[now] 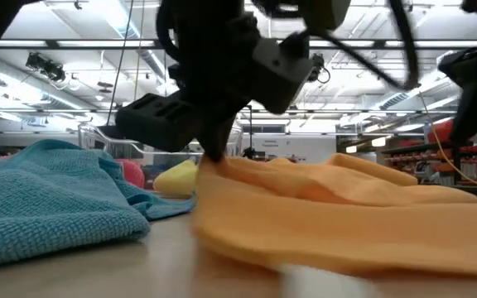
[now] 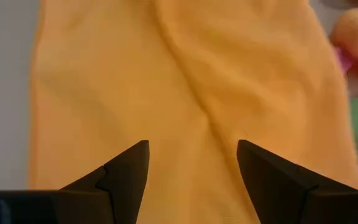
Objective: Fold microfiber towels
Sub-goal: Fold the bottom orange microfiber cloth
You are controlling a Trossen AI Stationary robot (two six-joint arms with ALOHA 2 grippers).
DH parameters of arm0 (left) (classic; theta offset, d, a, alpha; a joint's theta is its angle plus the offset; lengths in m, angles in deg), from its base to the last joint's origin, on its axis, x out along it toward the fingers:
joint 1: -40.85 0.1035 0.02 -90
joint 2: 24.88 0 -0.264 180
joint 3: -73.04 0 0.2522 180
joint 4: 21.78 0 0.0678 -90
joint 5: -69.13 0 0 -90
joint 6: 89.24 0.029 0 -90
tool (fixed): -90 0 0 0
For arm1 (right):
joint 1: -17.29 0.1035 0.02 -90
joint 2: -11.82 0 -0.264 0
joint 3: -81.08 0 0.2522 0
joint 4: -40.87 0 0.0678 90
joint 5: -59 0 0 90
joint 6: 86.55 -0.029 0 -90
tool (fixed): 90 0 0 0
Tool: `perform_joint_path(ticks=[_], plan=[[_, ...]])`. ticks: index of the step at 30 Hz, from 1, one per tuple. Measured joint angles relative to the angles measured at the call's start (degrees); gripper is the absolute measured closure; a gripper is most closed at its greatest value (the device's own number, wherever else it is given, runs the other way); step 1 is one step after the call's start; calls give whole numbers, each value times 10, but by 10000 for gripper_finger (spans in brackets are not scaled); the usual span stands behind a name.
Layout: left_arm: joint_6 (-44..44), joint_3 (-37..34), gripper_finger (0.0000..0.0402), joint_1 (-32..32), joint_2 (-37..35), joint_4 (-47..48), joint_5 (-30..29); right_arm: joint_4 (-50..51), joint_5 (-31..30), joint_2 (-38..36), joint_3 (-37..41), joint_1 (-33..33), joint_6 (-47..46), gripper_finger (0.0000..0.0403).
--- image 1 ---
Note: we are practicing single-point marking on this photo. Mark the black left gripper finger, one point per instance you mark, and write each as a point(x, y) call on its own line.
point(218, 140)

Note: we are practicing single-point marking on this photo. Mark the yellow microfiber towel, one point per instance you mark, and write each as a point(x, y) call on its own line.
point(178, 178)

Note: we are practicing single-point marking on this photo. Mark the orange microfiber towel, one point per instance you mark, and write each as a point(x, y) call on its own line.
point(346, 232)
point(371, 167)

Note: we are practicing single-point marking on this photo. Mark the pink microfiber towel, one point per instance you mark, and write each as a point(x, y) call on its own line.
point(133, 174)

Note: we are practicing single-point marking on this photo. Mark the blue microfiber towel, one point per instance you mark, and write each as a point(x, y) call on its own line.
point(56, 198)

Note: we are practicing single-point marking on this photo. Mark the clear plastic bin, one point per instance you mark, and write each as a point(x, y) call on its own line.
point(97, 134)

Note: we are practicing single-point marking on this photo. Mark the black overhead beam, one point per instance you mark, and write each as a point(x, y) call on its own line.
point(97, 43)

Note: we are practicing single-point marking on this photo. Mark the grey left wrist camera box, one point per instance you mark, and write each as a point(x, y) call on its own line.
point(284, 74)

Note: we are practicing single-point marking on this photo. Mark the black ceiling camera rig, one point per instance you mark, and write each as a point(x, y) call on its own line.
point(50, 70)

